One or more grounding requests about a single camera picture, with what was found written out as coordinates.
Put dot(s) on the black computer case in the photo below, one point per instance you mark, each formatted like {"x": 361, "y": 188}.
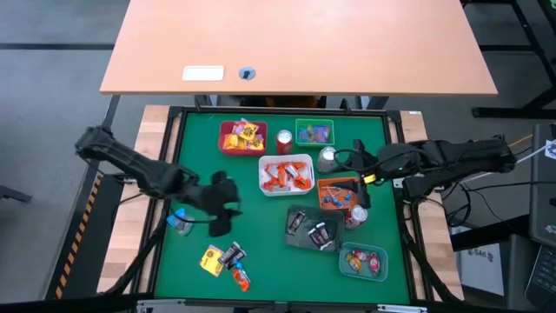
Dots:
{"x": 543, "y": 195}

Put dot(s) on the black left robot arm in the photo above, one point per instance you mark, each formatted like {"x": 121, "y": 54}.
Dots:
{"x": 130, "y": 163}

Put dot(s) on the light wooden desk top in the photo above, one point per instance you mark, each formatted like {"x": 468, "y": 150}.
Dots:
{"x": 304, "y": 43}

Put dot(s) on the black furniture foot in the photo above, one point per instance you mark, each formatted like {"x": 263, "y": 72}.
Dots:
{"x": 15, "y": 194}

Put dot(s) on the black table frame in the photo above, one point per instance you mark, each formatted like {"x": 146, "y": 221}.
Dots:
{"x": 282, "y": 109}

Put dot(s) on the yellow black hazard strip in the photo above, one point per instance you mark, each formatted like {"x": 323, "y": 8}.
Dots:
{"x": 79, "y": 237}

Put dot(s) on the light blue candy pack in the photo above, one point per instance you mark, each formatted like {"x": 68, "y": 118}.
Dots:
{"x": 184, "y": 229}

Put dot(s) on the silver metal bracket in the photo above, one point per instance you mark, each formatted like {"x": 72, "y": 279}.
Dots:
{"x": 154, "y": 306}
{"x": 401, "y": 309}

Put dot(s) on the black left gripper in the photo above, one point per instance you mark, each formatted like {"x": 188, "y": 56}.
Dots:
{"x": 217, "y": 193}

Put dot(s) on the red Coca-Cola can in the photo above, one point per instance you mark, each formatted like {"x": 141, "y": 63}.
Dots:
{"x": 284, "y": 143}
{"x": 356, "y": 217}

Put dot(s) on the black keyboard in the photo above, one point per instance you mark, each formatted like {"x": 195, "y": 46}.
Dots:
{"x": 545, "y": 278}

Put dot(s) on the orange plastic basket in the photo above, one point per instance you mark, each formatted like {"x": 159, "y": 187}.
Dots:
{"x": 323, "y": 208}

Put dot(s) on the wooden table side board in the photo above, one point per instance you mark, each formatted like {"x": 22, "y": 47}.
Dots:
{"x": 428, "y": 217}
{"x": 126, "y": 235}

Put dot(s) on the teal plastic bin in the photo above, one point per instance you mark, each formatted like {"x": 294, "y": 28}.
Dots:
{"x": 364, "y": 277}

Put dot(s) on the yellow purple Sour Patch pack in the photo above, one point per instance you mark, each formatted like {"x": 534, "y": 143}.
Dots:
{"x": 210, "y": 262}
{"x": 256, "y": 144}
{"x": 248, "y": 130}
{"x": 236, "y": 129}
{"x": 232, "y": 142}

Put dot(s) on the red truffle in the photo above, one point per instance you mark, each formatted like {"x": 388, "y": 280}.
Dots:
{"x": 360, "y": 255}
{"x": 374, "y": 263}

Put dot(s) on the yellow truffle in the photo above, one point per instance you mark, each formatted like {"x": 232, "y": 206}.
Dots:
{"x": 354, "y": 263}

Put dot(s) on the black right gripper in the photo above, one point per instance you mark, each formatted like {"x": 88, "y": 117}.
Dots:
{"x": 378, "y": 167}

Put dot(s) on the black desk leg frame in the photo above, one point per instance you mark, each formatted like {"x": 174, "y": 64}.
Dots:
{"x": 512, "y": 112}

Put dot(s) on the red plastic bin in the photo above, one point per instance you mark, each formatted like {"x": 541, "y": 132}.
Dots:
{"x": 262, "y": 126}

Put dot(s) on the multicolour candy pack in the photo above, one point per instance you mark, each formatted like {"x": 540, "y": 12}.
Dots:
{"x": 304, "y": 135}
{"x": 326, "y": 134}
{"x": 315, "y": 134}

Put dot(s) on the green plastic basket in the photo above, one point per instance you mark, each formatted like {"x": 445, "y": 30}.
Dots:
{"x": 315, "y": 144}

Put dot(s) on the yellow tape tag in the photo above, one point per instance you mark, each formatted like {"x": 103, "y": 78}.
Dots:
{"x": 369, "y": 178}

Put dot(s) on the white rectangular desk plate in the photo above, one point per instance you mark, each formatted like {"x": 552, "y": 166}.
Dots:
{"x": 203, "y": 73}

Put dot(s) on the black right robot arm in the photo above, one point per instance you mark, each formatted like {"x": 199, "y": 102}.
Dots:
{"x": 456, "y": 158}

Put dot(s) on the white plastic bin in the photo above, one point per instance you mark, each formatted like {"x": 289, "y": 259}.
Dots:
{"x": 286, "y": 193}

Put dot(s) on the grey translucent plastic bin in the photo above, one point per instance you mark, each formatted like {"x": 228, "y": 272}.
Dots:
{"x": 299, "y": 243}

